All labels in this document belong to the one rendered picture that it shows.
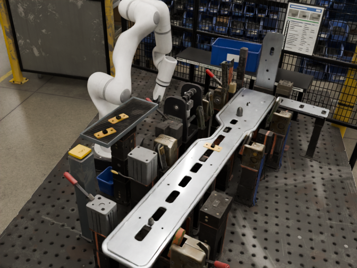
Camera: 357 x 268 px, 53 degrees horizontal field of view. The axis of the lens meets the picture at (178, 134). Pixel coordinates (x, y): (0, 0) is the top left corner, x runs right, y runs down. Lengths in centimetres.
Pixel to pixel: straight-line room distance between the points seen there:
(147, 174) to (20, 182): 186
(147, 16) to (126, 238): 98
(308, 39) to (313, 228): 116
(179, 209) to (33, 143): 238
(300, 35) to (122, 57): 116
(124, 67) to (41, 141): 195
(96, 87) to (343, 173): 142
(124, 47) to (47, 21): 250
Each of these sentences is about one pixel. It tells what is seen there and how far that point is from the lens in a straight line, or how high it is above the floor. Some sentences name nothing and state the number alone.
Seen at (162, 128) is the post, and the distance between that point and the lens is 159.
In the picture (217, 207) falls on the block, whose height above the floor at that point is 103.
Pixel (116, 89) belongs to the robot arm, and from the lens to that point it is 171.
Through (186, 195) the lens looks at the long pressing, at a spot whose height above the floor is 100.
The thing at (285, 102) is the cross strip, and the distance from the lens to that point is 214.
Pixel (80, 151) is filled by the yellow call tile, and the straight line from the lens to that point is 138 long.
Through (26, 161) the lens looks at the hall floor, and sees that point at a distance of 335.
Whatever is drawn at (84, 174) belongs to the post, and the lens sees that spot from 140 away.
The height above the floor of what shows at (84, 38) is 63.
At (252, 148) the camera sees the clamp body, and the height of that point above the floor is 104.
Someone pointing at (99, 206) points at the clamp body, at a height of 106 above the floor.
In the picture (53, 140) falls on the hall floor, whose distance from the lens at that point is 354.
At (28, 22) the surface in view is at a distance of 432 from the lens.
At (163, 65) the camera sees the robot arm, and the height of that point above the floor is 114.
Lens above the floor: 197
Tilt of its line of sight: 34 degrees down
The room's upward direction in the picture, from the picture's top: 3 degrees clockwise
